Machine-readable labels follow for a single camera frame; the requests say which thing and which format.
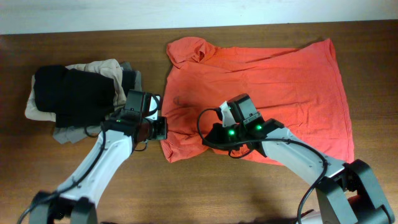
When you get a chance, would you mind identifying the beige folded garment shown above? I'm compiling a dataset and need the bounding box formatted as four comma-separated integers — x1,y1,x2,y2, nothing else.
25,58,127,122

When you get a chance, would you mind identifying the grey folded garment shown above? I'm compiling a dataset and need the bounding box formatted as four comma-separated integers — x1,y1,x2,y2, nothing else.
53,62,142,144

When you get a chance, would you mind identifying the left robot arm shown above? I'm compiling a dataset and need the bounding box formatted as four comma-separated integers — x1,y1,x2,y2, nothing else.
18,90,167,223

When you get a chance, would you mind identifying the red printed t-shirt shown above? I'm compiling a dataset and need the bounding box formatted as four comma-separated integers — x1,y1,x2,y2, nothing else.
161,37,354,162

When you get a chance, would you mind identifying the black folded garment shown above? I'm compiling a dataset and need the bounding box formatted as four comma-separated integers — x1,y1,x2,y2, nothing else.
33,65,122,128

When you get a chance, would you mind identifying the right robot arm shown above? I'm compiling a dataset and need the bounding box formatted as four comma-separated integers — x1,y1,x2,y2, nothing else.
201,94,396,223

